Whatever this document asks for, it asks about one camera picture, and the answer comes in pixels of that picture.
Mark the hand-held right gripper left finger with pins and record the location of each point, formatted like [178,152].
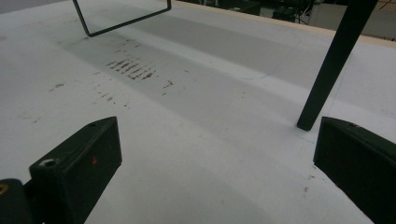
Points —
[77,174]

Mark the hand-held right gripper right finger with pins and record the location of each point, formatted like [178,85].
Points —
[358,165]

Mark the small black shelf table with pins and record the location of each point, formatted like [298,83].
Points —
[330,68]

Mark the white table mat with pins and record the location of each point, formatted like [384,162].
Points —
[199,124]

